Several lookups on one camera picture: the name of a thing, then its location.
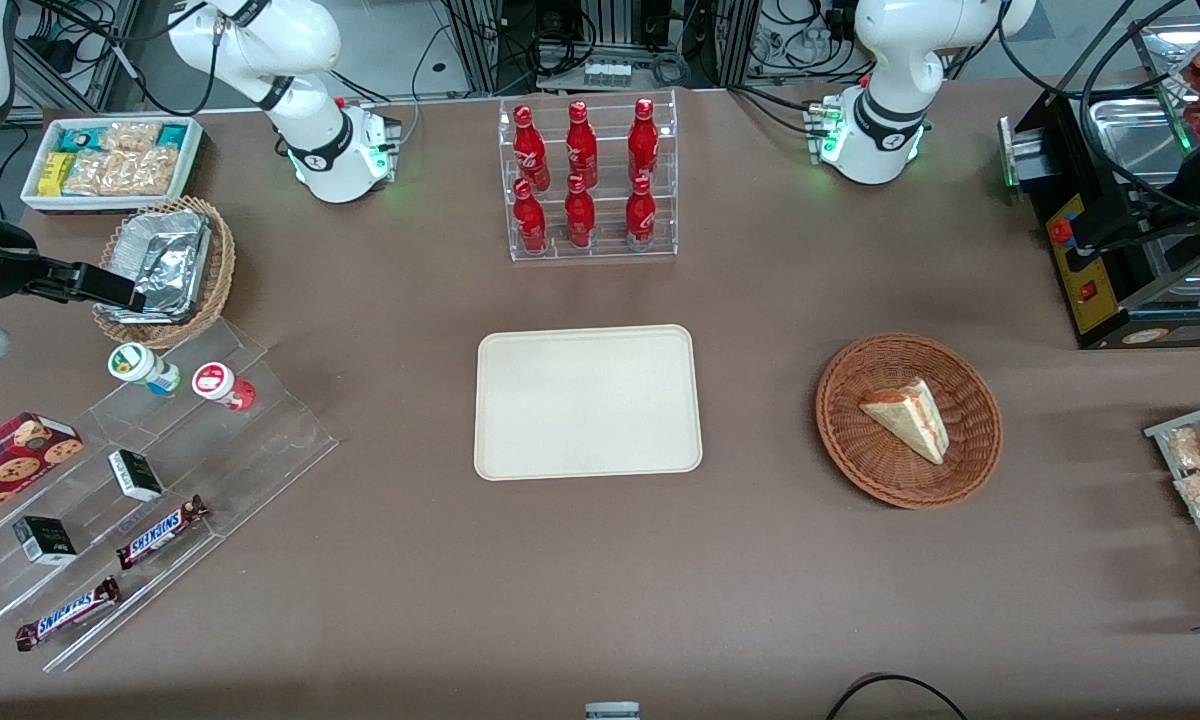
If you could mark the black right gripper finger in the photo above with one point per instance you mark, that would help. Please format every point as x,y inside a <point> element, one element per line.
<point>110,299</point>
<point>110,280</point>

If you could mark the clear acrylic bottle rack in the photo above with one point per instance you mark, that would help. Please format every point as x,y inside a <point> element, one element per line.
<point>610,255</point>

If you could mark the small clear cracker bag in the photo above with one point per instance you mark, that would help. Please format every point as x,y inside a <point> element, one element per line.
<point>130,136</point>

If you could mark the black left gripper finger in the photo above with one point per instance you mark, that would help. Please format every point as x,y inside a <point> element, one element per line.
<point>1125,214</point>
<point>1145,232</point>

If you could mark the silver metal tray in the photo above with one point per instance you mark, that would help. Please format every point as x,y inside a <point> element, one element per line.
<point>1130,140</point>

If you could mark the clear acrylic stepped display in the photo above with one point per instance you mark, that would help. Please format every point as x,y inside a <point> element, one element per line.
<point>260,440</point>

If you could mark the silver foil tray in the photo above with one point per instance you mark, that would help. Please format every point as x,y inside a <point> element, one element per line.
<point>165,260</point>

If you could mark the red cola bottle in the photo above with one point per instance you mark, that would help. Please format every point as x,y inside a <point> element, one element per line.
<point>581,148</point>
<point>641,216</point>
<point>580,218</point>
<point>529,150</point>
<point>643,145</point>
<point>530,222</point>

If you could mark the snickers chocolate bar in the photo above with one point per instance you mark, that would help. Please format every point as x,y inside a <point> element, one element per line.
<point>160,533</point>
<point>68,613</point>

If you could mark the white plastic snack bin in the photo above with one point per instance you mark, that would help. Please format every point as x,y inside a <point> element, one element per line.
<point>192,160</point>

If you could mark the red cookie box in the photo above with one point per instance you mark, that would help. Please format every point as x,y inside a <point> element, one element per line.
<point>15,458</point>

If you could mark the oval light wicker basket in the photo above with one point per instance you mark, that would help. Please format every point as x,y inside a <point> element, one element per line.
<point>222,265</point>

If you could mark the red yogurt cup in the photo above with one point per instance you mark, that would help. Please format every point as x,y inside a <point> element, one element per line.
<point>216,383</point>

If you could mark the large clear cracker bag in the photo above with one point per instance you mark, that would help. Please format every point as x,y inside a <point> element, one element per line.
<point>125,172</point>

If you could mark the small black box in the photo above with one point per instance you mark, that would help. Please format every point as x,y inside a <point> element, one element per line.
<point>45,540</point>
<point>136,475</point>

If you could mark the beige plastic tray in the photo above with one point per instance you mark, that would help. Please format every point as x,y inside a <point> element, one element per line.
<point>588,402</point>

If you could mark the white power strip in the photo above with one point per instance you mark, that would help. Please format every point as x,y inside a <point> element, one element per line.
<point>607,73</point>

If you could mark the small grey device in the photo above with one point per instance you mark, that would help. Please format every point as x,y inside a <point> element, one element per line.
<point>612,711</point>

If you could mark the round brown wicker basket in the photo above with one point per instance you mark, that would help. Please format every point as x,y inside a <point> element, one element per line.
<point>865,460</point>

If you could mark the teal snack packet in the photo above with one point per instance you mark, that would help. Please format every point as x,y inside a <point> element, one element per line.
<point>80,139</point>
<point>172,134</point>

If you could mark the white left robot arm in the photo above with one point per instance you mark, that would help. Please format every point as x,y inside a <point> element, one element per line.
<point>890,40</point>

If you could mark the yellow snack packet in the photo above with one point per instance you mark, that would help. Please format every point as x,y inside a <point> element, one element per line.
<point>55,174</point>

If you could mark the green yogurt cup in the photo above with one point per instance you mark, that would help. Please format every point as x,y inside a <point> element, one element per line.
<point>135,365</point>

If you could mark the triangular sandwich wedge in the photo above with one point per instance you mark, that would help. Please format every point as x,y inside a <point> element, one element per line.
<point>910,418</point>

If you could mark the black sealing machine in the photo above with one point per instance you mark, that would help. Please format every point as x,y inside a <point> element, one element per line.
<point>1095,290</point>

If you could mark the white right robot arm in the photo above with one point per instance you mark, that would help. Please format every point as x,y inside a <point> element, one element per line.
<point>290,40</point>

